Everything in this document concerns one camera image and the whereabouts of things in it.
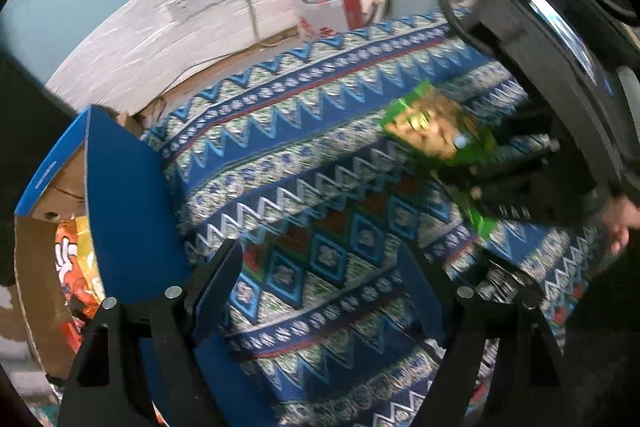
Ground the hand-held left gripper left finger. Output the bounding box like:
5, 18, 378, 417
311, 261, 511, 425
57, 238, 245, 427

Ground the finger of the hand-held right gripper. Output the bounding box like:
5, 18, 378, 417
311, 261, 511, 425
430, 164, 553, 222
495, 117, 561, 156

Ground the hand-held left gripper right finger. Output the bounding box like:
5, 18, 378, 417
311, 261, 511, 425
397, 246, 576, 427

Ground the green snack bag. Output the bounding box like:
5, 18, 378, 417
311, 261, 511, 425
377, 79, 499, 240

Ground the blue cardboard box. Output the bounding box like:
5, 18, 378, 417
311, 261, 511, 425
14, 104, 277, 427

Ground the person's right hand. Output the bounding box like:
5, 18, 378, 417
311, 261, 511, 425
599, 196, 634, 256

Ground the small black printed packet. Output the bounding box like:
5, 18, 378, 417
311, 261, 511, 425
477, 257, 542, 309

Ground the red orange snack packet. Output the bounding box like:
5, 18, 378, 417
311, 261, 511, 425
52, 216, 109, 356

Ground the patterned blue tablecloth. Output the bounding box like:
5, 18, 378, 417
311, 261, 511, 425
141, 9, 617, 427

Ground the red box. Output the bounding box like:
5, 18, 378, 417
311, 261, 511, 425
342, 0, 369, 30

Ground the white box with bags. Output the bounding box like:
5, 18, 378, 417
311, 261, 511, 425
290, 0, 352, 40

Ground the beige plug with cable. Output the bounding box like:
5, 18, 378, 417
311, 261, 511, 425
234, 0, 262, 44

